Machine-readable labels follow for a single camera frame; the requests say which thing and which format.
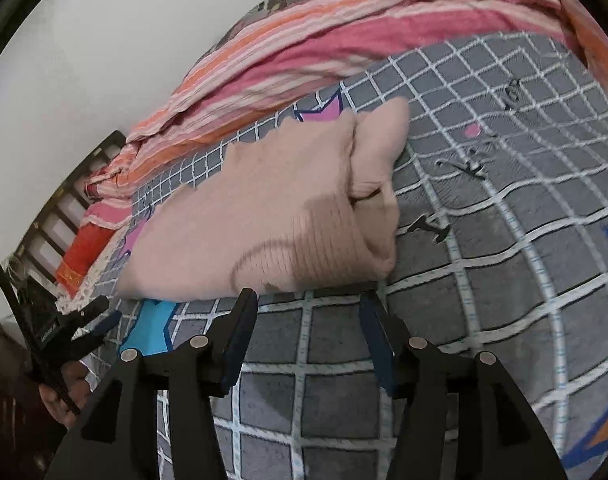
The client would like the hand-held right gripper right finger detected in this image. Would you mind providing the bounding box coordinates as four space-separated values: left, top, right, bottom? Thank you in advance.
359 290 569 480

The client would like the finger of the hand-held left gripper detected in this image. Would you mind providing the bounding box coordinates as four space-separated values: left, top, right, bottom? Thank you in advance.
71 310 123 358
59 294 111 333

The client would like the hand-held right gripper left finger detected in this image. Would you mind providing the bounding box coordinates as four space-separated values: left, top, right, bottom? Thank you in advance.
49 287 259 480

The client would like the pink knit sweater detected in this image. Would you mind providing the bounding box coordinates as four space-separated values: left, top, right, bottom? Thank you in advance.
115 96 411 301

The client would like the person's left hand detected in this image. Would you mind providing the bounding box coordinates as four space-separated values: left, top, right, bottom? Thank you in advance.
36 359 92 428

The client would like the red pillow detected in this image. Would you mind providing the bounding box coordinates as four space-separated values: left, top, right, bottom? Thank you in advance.
55 222 116 298

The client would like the grey checked star blanket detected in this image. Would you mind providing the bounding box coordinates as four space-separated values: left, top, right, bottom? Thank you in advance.
81 30 608 480

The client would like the dark wooden headboard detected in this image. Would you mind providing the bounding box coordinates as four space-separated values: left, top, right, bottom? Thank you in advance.
14 130 127 286

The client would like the pink striped quilt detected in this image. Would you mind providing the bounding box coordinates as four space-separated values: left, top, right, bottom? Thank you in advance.
84 0 608 198

